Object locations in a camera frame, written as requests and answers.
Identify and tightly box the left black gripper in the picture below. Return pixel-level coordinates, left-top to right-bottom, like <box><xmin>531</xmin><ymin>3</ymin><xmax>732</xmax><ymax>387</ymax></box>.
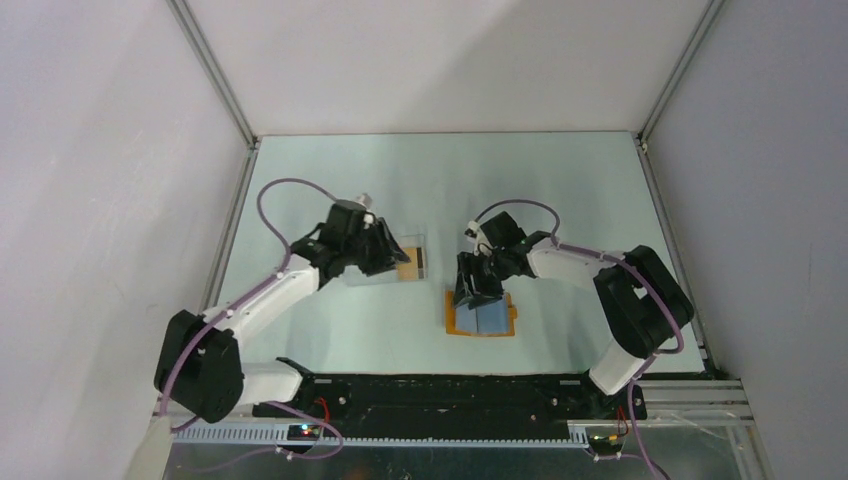
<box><xmin>343</xmin><ymin>218</ymin><xmax>410</xmax><ymax>277</ymax></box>

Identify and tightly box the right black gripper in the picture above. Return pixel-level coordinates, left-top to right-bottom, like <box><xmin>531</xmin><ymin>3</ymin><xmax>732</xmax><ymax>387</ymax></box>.
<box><xmin>450</xmin><ymin>249</ymin><xmax>511</xmax><ymax>310</ymax></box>

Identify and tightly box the orange card holder wallet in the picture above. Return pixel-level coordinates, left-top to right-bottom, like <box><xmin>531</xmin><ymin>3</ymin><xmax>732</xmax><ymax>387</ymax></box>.
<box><xmin>444</xmin><ymin>290</ymin><xmax>518</xmax><ymax>338</ymax></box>

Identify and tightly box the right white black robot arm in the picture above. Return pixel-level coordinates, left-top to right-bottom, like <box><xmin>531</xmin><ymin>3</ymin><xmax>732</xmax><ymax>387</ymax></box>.
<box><xmin>453</xmin><ymin>212</ymin><xmax>694</xmax><ymax>418</ymax></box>

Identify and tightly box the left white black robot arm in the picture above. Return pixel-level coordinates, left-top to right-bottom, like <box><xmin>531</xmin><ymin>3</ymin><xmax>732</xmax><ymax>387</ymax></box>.
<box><xmin>154</xmin><ymin>200</ymin><xmax>410</xmax><ymax>423</ymax></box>

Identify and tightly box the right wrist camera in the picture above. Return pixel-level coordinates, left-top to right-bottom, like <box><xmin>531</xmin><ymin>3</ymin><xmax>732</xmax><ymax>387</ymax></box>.
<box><xmin>463</xmin><ymin>220</ymin><xmax>486</xmax><ymax>249</ymax></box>

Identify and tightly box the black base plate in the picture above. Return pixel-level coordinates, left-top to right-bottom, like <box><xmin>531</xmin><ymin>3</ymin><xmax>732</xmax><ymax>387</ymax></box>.
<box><xmin>289</xmin><ymin>374</ymin><xmax>647</xmax><ymax>440</ymax></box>

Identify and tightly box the grey slotted cable duct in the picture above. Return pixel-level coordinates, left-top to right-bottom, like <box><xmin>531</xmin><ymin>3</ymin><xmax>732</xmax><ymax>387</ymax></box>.
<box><xmin>174</xmin><ymin>423</ymin><xmax>589</xmax><ymax>449</ymax></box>

